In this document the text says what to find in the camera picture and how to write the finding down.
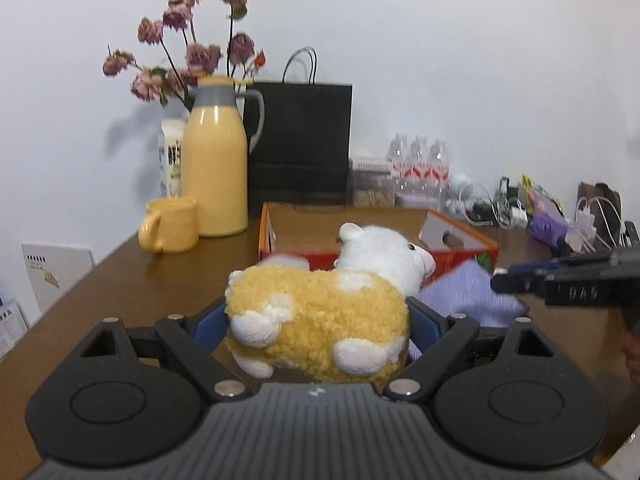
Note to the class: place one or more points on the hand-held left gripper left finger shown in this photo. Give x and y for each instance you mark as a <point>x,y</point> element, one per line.
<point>206,327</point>

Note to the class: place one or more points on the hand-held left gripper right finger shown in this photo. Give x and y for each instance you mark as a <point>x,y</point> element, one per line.
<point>427,332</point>

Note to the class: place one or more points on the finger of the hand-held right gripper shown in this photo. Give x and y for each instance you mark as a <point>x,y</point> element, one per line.
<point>517,283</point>
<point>532,265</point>

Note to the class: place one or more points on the purple cloth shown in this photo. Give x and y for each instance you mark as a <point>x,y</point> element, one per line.
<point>470,290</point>

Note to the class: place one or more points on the yellow and white plush sheep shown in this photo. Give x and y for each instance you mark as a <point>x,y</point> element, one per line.
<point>320,320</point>

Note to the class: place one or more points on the orange cardboard box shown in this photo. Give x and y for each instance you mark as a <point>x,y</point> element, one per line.
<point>310,220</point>

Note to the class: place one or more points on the purple packet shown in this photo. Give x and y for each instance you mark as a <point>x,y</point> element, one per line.
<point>547,227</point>

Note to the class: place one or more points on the white charger plug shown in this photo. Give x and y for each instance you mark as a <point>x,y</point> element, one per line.
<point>520,217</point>

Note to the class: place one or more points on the colourful snack packet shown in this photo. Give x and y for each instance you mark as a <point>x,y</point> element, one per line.
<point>537,192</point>

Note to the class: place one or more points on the black power adapter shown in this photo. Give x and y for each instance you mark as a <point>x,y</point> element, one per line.
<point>482,207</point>

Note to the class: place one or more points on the black upright device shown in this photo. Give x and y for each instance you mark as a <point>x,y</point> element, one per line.
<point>505,187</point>

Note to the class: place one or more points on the brown paper bag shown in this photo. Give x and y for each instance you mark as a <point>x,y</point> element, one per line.
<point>607,197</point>

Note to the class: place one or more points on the yellow mug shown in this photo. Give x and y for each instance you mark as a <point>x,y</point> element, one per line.
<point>172,230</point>

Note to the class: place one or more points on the white round speaker figure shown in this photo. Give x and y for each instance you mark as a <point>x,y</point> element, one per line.
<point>460,182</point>

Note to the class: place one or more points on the white printed tin box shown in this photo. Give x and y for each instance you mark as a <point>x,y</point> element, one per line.
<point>417,201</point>

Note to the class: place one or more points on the clear water bottle red label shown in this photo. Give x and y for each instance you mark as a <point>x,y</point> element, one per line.
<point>399,160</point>
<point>420,160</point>
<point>439,162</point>

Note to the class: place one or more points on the clear food container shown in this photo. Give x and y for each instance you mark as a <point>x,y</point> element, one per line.
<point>372,192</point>

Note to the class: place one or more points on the yellow thermos jug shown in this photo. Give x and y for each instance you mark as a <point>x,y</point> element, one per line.
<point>215,170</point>

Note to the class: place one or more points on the white booklet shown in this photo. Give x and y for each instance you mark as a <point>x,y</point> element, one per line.
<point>55,275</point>

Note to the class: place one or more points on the white milk carton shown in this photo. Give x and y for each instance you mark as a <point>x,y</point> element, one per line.
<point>172,155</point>

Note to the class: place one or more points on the flat white box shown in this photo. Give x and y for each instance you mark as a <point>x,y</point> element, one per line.
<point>370,164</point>

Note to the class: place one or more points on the blue and white box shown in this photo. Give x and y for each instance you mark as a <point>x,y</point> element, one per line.
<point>9,327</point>

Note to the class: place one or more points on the black paper bag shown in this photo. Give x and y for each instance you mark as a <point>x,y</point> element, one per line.
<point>300,140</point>

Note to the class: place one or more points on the dried pink flower bouquet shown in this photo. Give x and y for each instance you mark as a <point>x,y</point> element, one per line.
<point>200,57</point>

